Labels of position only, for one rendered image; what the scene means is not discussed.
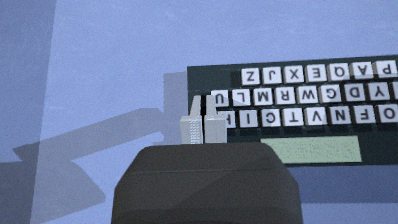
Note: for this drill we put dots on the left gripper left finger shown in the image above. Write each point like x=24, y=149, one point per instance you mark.
x=192, y=126

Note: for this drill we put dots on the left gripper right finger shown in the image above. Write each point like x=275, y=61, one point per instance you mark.
x=215, y=126

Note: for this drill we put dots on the black keyboard base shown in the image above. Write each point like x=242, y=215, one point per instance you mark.
x=320, y=112

